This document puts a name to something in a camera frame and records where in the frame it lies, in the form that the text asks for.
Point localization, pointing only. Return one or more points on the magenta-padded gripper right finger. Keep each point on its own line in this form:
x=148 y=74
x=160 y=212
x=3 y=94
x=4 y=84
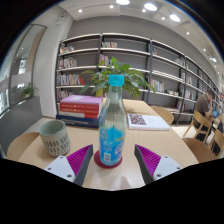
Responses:
x=163 y=165

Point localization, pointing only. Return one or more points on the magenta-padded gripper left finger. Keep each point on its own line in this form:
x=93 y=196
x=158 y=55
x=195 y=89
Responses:
x=63 y=165

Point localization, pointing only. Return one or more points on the clear bottle with blue cap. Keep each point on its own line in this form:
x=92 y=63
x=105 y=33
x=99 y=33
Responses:
x=112 y=140

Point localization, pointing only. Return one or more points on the grey patterned ceramic mug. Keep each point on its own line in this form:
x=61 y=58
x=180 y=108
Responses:
x=56 y=141

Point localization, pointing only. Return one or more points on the flat round red coaster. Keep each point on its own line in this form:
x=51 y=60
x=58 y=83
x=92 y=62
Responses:
x=96 y=160

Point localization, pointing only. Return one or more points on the light wooden chair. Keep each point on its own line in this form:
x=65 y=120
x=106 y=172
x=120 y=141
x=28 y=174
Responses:
x=218 y=141
x=200 y=120
x=21 y=146
x=165 y=115
x=195 y=150

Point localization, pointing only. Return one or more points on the white book with patterned cover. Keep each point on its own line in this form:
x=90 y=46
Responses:
x=148 y=122

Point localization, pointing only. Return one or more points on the dark blue book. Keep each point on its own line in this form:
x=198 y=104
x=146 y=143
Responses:
x=76 y=121

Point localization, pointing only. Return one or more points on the pink book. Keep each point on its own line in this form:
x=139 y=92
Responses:
x=81 y=99

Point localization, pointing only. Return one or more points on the person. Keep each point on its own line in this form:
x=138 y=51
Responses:
x=201 y=105

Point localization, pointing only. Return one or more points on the small green ledge plant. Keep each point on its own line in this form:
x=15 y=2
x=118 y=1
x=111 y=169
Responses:
x=28 y=90

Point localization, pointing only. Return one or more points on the green potted plant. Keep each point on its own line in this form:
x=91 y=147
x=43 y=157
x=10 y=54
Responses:
x=115 y=71

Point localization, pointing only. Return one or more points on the grey shelf unit with books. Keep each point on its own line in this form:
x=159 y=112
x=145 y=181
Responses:
x=133 y=51

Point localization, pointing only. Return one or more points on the round ceiling lights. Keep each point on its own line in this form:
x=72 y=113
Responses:
x=150 y=6

